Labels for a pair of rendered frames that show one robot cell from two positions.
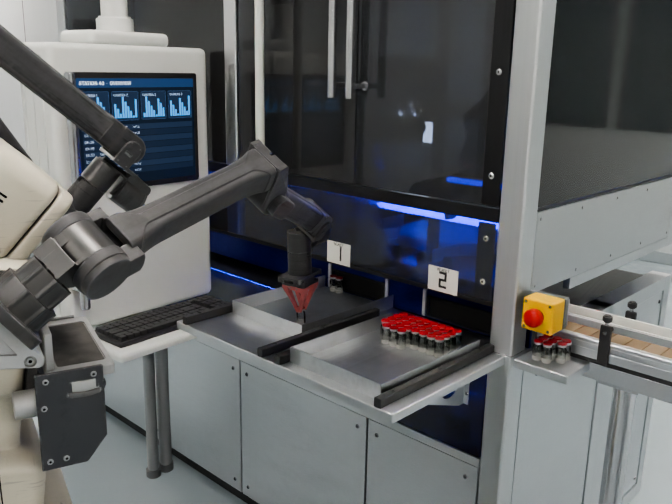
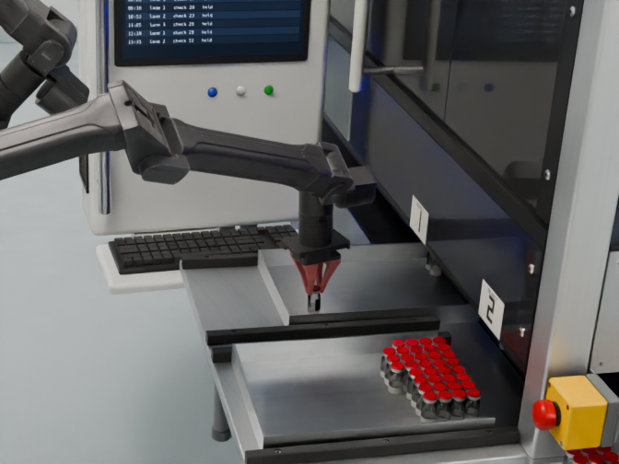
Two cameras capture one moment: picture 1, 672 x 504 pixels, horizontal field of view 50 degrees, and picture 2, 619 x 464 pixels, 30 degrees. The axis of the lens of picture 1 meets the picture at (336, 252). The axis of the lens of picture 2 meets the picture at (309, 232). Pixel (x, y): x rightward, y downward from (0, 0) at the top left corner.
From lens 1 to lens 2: 90 cm
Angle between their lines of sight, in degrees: 31
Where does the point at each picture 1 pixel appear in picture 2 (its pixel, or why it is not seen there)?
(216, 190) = (22, 145)
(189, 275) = (279, 191)
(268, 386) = not seen: hidden behind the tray
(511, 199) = (558, 221)
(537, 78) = (607, 38)
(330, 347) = (306, 358)
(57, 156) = (89, 14)
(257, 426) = not seen: hidden behind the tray
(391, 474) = not seen: outside the picture
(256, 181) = (91, 139)
